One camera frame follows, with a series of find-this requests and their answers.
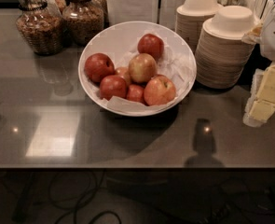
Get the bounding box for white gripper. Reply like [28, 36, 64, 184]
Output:
[242, 8, 275, 127]

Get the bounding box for yellow-red apple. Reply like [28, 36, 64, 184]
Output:
[129, 53, 158, 83]

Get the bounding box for white paper bowl liner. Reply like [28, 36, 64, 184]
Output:
[86, 30, 197, 117]

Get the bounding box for orange-red apple front right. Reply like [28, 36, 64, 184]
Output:
[144, 75, 176, 105]

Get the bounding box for red apple at back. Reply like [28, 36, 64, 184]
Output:
[137, 34, 164, 61]

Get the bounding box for small red apple front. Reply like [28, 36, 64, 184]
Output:
[126, 84, 145, 104]

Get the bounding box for small apple behind centre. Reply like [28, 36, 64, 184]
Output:
[115, 66, 131, 86]

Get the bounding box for white bowl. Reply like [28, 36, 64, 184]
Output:
[77, 21, 198, 118]

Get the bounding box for red apple front left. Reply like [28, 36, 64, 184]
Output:
[100, 75, 127, 100]

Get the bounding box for red apple far left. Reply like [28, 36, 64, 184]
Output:
[84, 53, 115, 83]

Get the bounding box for front stack paper bowls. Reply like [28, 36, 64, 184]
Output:
[195, 6, 255, 89]

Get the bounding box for stack paper bowls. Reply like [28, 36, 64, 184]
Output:
[174, 0, 221, 52]
[195, 6, 255, 89]

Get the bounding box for rear stack paper bowls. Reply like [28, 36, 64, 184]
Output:
[174, 0, 221, 52]

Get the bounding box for white napkin dispenser left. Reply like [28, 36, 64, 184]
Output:
[107, 0, 158, 25]

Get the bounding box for right glass cereal jar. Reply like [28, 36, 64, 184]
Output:
[62, 0, 104, 46]

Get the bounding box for glass cereal jar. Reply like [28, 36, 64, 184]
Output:
[62, 0, 104, 46]
[16, 0, 63, 55]

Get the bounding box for left glass cereal jar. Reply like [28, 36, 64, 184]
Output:
[16, 0, 63, 55]

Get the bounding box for black floor cable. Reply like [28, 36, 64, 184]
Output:
[47, 169, 123, 224]

